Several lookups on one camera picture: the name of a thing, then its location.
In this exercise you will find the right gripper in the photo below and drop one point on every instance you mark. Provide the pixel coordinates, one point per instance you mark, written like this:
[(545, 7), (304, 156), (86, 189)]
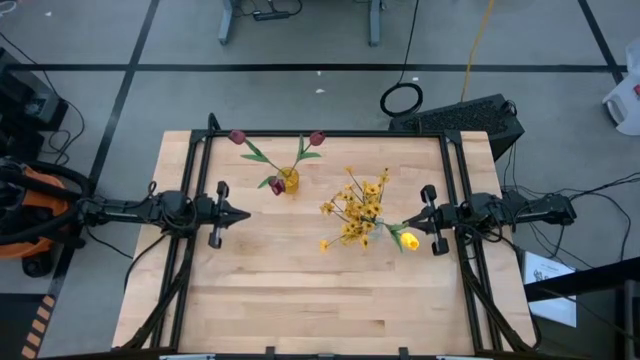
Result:
[(442, 217)]

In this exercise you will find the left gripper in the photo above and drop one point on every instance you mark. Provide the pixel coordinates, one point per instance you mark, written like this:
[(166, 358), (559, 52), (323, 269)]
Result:
[(212, 212)]

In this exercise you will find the yellow artificial tulip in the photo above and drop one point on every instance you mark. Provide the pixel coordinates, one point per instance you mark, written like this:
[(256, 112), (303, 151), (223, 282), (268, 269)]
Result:
[(410, 241)]

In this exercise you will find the red artificial tulip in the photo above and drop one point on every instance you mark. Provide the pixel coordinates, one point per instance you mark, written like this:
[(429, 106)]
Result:
[(276, 186), (237, 136), (317, 138)]

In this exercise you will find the yellow artificial flower bunch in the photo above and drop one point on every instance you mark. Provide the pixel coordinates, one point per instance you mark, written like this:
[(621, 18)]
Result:
[(352, 227), (372, 190)]

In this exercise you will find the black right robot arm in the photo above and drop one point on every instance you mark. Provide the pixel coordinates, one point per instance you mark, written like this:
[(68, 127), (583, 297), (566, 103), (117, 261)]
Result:
[(525, 215)]

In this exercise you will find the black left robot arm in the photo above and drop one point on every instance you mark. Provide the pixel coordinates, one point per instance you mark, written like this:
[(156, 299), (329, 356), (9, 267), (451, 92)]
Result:
[(130, 210)]

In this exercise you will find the clear glass vase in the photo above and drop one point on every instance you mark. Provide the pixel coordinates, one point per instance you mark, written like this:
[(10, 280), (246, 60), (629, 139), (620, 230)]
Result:
[(380, 225)]

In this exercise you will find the amber glass vase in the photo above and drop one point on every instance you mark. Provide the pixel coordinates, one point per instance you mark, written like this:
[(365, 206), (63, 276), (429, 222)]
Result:
[(293, 177)]

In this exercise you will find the black computer tower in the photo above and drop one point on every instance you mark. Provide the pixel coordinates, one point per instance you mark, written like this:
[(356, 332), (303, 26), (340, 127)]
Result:
[(465, 117)]

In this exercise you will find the white printed paper sheet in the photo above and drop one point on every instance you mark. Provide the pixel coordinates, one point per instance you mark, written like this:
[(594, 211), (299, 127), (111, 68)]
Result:
[(552, 311)]

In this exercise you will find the black beam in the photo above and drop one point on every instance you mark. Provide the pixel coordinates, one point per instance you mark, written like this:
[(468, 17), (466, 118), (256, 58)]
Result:
[(590, 280)]

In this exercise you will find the grey desk leg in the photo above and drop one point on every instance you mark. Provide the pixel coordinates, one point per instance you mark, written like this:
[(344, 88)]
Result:
[(227, 25), (374, 25)]

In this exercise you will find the orange and black vacuum cleaner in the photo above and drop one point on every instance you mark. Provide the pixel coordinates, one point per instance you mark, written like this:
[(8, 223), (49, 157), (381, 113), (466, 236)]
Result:
[(42, 197)]

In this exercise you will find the black power strip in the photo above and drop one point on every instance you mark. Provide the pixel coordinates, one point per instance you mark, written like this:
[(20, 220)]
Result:
[(271, 15)]

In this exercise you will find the black mat with orange stripes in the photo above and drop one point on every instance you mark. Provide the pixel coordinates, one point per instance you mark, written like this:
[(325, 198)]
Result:
[(37, 320)]

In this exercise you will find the black equipment rack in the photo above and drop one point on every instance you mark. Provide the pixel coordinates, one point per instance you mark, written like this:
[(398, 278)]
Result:
[(25, 100)]

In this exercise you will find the black metal table frame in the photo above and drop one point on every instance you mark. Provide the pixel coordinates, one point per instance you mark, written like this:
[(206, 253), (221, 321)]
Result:
[(350, 133)]

